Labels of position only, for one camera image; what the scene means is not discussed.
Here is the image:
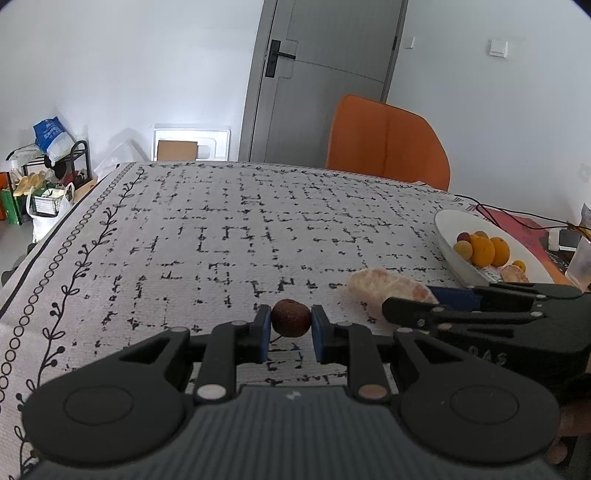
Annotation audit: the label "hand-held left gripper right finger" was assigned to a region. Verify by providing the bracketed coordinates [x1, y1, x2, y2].
[311, 305, 485, 403]

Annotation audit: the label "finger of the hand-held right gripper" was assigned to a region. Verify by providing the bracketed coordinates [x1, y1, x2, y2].
[382, 296, 543, 330]
[427, 281, 548, 311]

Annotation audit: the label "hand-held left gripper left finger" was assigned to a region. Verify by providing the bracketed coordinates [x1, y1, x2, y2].
[95, 305, 273, 404]

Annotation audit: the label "dark red round fruit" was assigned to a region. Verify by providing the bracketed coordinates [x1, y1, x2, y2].
[270, 299, 311, 337]

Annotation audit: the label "peeled pomelo piece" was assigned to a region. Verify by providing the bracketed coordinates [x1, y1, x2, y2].
[500, 264, 531, 284]
[347, 267, 440, 306]

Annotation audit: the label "large orange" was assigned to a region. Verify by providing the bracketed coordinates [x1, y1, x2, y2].
[489, 236, 511, 268]
[468, 236, 496, 269]

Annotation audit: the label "white plate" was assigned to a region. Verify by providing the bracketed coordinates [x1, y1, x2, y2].
[433, 209, 558, 288]

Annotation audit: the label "person's right hand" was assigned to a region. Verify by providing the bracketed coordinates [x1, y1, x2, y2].
[546, 376, 591, 468]

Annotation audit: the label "red mat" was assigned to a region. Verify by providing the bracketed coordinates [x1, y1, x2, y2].
[478, 210, 571, 284]

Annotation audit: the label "black device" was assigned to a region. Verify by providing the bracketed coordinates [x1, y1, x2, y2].
[549, 228, 581, 253]

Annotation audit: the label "patterned tablecloth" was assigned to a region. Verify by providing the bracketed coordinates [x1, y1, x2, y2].
[0, 161, 559, 480]

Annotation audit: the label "orange chair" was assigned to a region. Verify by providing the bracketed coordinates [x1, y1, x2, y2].
[325, 94, 451, 191]

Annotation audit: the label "cardboard box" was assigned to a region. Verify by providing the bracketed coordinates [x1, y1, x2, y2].
[156, 140, 199, 162]

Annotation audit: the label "white foam tray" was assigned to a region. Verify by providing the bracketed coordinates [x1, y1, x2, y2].
[151, 123, 231, 162]

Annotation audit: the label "white plastic bag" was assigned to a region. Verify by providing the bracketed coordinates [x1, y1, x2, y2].
[26, 182, 76, 244]

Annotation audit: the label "black rack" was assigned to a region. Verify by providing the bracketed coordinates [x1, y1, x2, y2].
[6, 140, 94, 197]

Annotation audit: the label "yellow slippers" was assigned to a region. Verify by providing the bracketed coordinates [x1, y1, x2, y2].
[12, 171, 48, 199]

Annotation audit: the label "green box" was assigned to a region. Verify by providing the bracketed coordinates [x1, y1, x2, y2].
[0, 188, 24, 226]

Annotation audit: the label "blue plastic bag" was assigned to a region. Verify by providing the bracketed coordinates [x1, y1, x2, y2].
[33, 116, 74, 162]

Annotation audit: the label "black cable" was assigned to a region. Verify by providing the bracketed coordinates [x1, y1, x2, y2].
[449, 192, 591, 232]

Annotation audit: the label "grey door with black handle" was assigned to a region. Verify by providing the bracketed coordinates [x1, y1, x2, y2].
[238, 0, 410, 163]

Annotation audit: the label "black door handle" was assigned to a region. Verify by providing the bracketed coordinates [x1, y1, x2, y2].
[265, 40, 297, 78]

